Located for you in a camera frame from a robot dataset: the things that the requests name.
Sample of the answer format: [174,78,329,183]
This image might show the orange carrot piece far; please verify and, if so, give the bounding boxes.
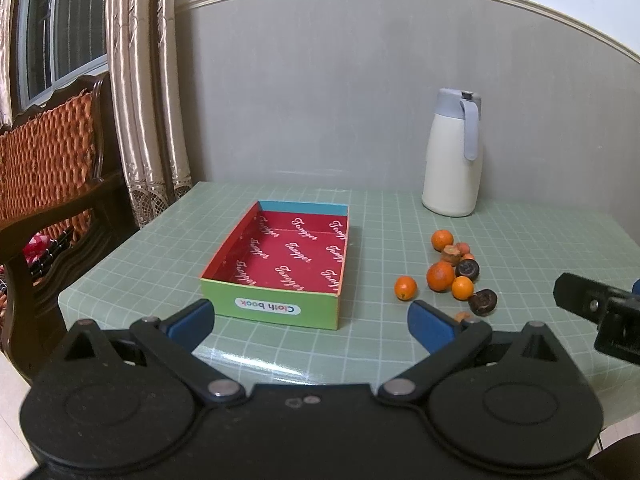
[456,242,471,256]

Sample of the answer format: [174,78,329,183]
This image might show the small orange mandarin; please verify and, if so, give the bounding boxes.
[394,275,418,301]
[450,276,474,301]

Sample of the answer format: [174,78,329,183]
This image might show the dark chestnut upper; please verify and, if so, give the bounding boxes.
[456,259,480,282]

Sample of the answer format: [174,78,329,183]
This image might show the large orange mandarin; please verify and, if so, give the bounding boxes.
[425,261,456,292]

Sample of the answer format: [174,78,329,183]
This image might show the colourful cloth book box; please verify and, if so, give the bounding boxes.
[201,200,349,330]

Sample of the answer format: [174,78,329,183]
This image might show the orange carrot piece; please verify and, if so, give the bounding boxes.
[454,311,472,323]
[456,242,471,256]

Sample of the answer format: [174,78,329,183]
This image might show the orange carrot piece near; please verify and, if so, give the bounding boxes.
[454,311,472,323]

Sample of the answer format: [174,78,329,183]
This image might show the dark chestnut lower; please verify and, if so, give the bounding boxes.
[468,288,498,316]

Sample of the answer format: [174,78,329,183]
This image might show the pink checkered cloth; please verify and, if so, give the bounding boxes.
[23,233,51,266]

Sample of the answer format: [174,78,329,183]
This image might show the dark chestnut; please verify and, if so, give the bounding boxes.
[456,259,480,282]
[468,288,498,316]

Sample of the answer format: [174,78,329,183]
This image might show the small orange mandarin right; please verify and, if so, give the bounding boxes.
[450,276,474,301]

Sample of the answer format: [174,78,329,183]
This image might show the orange mandarin far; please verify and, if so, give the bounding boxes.
[431,230,454,252]

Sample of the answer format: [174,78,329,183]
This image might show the small orange mandarin left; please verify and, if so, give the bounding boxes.
[394,275,418,301]

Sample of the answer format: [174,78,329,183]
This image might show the wooden sofa orange cushions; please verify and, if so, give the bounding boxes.
[1,74,137,382]

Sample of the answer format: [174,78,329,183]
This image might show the window with metal frame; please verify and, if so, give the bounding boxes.
[10,0,107,110]

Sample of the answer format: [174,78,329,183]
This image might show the white thermos jug grey lid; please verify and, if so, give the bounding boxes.
[422,88,483,218]

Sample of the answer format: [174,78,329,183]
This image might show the brown cut fruit piece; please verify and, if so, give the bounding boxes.
[440,245,462,266]

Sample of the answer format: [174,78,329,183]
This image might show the beige satin curtain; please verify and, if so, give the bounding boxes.
[105,0,192,226]

